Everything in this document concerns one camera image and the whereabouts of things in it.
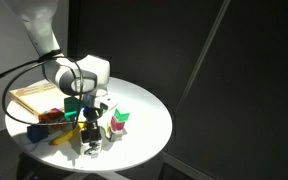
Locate green cube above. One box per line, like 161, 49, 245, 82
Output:
114, 108, 130, 123

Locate white round table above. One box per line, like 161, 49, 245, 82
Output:
5, 78, 172, 173

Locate patterned picture cube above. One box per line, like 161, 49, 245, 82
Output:
80, 129, 102, 156

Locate blue block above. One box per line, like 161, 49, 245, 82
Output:
27, 125, 48, 143

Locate pink cube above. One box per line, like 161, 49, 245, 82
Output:
110, 117, 125, 131

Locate yellow banana toy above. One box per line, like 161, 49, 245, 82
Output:
49, 123, 84, 146

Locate wooden tray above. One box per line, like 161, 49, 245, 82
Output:
9, 81, 66, 117

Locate yellow-green flat block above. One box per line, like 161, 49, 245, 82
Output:
106, 126, 124, 142

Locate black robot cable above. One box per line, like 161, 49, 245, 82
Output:
0, 54, 100, 127

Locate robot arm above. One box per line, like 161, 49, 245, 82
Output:
3, 0, 111, 135

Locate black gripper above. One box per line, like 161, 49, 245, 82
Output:
81, 94, 108, 138

